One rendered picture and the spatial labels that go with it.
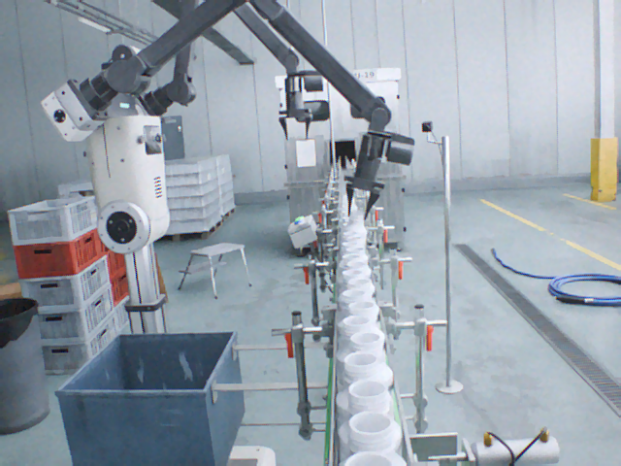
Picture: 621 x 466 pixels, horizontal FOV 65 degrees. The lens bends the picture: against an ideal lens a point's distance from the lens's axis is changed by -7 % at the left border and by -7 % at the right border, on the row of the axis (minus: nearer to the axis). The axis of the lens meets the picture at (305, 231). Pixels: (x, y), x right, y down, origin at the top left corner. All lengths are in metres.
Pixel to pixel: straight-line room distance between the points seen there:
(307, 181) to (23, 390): 4.01
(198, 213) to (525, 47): 7.92
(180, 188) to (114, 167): 6.39
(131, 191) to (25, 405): 1.83
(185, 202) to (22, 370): 5.28
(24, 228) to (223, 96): 8.69
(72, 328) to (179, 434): 2.60
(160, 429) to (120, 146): 0.79
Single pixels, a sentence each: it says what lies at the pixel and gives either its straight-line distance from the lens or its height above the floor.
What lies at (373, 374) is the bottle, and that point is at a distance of 0.55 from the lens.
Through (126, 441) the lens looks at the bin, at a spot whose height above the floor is 0.84.
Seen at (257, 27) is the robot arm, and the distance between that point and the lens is 1.76.
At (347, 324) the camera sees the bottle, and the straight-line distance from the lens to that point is 0.66.
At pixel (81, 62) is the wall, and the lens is 13.04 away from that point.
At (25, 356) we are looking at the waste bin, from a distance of 3.02.
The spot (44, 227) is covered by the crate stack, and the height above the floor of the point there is 0.98.
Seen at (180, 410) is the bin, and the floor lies 0.91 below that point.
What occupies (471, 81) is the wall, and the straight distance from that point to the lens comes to 11.88.
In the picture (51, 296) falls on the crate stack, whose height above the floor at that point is 0.54.
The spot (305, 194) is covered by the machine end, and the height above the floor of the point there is 0.74.
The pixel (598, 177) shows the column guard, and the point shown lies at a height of 0.43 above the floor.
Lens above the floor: 1.40
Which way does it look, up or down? 10 degrees down
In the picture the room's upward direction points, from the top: 4 degrees counter-clockwise
